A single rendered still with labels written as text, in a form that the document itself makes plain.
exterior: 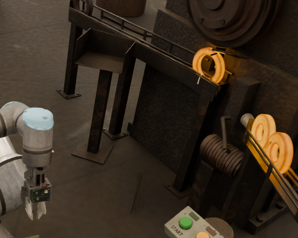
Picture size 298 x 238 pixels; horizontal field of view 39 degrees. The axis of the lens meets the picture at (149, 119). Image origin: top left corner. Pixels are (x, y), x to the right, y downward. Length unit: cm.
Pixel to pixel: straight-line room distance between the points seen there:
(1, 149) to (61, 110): 132
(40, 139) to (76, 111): 165
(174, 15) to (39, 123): 128
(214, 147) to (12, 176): 90
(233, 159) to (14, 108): 99
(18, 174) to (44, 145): 32
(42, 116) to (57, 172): 113
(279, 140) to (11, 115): 96
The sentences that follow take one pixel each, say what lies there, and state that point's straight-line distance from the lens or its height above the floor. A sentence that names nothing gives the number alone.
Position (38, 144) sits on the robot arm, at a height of 77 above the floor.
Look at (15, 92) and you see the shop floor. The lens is 311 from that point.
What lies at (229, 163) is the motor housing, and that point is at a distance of 192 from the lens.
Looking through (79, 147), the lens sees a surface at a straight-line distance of 260.
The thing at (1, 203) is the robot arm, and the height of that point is 44.
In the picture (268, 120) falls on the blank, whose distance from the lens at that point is 175.
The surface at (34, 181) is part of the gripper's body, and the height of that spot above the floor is 65.
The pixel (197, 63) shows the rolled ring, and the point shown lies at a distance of 216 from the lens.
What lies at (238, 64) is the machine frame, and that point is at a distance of 210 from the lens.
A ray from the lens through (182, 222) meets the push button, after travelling 139.
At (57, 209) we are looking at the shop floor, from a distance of 220.
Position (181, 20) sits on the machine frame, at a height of 87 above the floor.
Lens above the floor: 155
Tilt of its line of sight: 31 degrees down
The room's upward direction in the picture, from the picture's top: 14 degrees clockwise
